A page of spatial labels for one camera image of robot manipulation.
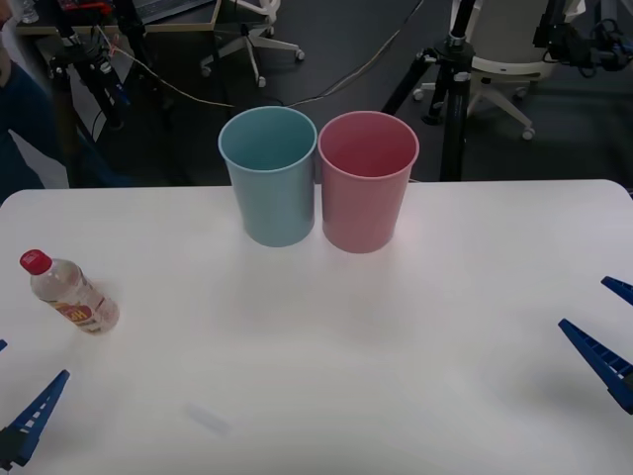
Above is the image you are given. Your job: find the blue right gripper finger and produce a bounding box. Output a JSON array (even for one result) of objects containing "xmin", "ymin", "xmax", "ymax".
[
  {"xmin": 558, "ymin": 318, "xmax": 633, "ymax": 415},
  {"xmin": 599, "ymin": 275, "xmax": 633, "ymax": 305}
]

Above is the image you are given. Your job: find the clear plastic bottle red cap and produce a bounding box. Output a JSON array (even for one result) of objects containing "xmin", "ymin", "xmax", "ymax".
[{"xmin": 19, "ymin": 248, "xmax": 122, "ymax": 337}]

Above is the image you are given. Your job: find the person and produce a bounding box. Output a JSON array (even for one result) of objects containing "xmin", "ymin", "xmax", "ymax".
[{"xmin": 0, "ymin": 0, "xmax": 71, "ymax": 190}]

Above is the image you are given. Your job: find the white office chair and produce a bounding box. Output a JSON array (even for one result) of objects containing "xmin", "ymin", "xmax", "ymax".
[
  {"xmin": 411, "ymin": 0, "xmax": 556, "ymax": 141},
  {"xmin": 199, "ymin": 0, "xmax": 306, "ymax": 88}
]

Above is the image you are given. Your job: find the pink plastic bin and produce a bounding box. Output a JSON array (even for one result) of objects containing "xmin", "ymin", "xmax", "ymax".
[{"xmin": 316, "ymin": 110, "xmax": 421, "ymax": 255}]

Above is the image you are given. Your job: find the pale blue plastic bin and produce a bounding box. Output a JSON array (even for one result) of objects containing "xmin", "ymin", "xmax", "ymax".
[{"xmin": 217, "ymin": 105, "xmax": 318, "ymax": 249}]

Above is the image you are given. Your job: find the dark desk with wooden edge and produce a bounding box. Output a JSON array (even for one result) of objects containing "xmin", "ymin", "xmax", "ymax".
[{"xmin": 14, "ymin": 0, "xmax": 224, "ymax": 37}]

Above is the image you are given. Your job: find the black camera tripod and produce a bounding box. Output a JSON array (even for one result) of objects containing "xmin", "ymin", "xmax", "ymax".
[
  {"xmin": 46, "ymin": 0, "xmax": 131, "ymax": 131},
  {"xmin": 380, "ymin": 0, "xmax": 477, "ymax": 182}
]

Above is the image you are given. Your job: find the black machine with cables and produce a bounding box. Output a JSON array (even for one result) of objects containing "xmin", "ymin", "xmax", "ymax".
[{"xmin": 531, "ymin": 0, "xmax": 633, "ymax": 79}]

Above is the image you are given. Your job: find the thin pale floor cable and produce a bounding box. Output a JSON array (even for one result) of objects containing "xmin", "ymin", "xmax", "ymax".
[{"xmin": 93, "ymin": 0, "xmax": 427, "ymax": 110}]

